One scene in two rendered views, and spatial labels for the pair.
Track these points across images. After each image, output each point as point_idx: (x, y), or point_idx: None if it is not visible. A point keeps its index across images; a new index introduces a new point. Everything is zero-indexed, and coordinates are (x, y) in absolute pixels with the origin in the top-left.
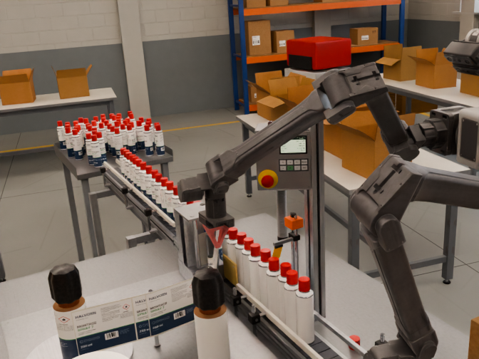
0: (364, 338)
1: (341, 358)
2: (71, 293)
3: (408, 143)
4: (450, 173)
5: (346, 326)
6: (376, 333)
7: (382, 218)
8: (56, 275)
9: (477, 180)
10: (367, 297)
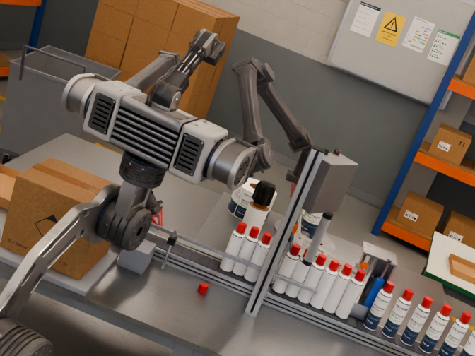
0: (202, 299)
1: (194, 260)
2: None
3: None
4: (155, 63)
5: (223, 307)
6: (200, 306)
7: None
8: None
9: (145, 68)
10: (240, 343)
